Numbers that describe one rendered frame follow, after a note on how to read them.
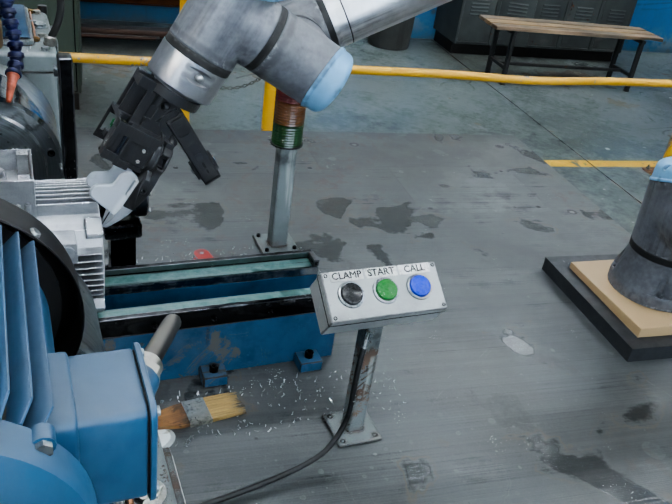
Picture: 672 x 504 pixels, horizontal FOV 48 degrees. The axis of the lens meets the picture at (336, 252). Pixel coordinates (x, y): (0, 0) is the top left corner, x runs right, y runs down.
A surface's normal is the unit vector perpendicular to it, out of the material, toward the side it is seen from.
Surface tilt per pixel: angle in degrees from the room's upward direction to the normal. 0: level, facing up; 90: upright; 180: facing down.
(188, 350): 90
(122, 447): 90
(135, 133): 90
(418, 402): 0
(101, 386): 0
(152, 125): 90
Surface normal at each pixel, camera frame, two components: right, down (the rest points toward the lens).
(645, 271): -0.67, -0.06
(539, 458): 0.13, -0.85
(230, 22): 0.25, 0.48
